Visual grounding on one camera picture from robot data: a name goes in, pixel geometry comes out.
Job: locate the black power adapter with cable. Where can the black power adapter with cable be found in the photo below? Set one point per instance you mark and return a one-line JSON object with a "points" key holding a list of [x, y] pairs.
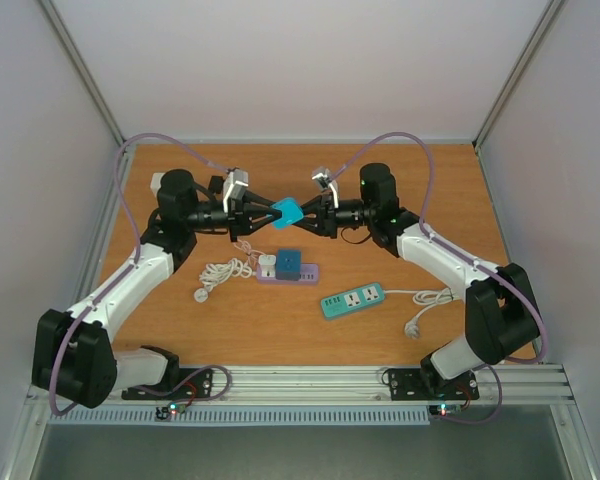
{"points": [[216, 185]]}

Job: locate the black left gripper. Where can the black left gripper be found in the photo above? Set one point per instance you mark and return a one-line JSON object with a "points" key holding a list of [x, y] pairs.
{"points": [[241, 215]]}

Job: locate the white charger with cable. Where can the white charger with cable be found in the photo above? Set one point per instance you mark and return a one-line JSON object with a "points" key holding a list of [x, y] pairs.
{"points": [[257, 261]]}

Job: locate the controller board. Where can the controller board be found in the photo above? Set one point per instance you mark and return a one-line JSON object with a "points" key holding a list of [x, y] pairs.
{"points": [[169, 412], [445, 409]]}

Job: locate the blue cube socket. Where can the blue cube socket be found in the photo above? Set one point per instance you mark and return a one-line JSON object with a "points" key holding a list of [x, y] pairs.
{"points": [[288, 265]]}

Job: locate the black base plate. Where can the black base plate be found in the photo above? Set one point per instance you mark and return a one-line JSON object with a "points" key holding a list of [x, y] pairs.
{"points": [[200, 385], [406, 384]]}

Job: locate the right controller board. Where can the right controller board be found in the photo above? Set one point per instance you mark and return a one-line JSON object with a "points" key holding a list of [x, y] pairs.
{"points": [[445, 409]]}

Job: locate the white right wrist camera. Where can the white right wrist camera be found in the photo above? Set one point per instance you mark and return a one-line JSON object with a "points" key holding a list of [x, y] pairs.
{"points": [[324, 179]]}

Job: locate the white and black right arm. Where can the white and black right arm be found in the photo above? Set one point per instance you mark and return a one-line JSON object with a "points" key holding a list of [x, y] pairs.
{"points": [[501, 314]]}

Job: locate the light blue adapter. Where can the light blue adapter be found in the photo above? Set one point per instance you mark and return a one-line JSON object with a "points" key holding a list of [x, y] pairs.
{"points": [[291, 212]]}

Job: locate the slotted grey cable duct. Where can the slotted grey cable duct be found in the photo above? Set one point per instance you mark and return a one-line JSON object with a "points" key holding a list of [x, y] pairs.
{"points": [[251, 416]]}

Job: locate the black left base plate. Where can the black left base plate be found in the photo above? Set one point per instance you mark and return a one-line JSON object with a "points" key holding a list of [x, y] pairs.
{"points": [[200, 385]]}

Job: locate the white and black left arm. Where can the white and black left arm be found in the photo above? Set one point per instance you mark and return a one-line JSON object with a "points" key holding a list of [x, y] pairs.
{"points": [[73, 354]]}

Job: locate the purple power strip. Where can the purple power strip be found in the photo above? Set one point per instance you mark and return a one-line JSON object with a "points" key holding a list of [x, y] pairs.
{"points": [[309, 275]]}

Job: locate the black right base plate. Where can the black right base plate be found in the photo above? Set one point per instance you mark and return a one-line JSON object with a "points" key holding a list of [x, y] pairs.
{"points": [[406, 384]]}

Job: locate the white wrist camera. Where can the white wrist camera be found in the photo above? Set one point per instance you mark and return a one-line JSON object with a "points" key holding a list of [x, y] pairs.
{"points": [[324, 179], [234, 187]]}

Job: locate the left controller board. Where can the left controller board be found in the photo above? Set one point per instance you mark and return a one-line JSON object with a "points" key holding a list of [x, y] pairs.
{"points": [[169, 412]]}

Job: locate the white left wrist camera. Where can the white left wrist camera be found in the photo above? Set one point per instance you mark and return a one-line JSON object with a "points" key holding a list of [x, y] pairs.
{"points": [[234, 187]]}

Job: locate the white tiger print plug adapter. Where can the white tiger print plug adapter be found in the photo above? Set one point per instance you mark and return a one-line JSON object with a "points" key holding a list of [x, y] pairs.
{"points": [[155, 183]]}

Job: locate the teal power strip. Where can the teal power strip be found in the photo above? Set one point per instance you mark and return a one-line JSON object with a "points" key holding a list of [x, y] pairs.
{"points": [[352, 301]]}

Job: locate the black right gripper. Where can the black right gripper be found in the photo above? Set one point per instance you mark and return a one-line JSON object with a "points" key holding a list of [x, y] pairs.
{"points": [[326, 217]]}

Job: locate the aluminium front rail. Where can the aluminium front rail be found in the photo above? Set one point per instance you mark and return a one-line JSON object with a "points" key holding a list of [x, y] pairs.
{"points": [[368, 385]]}

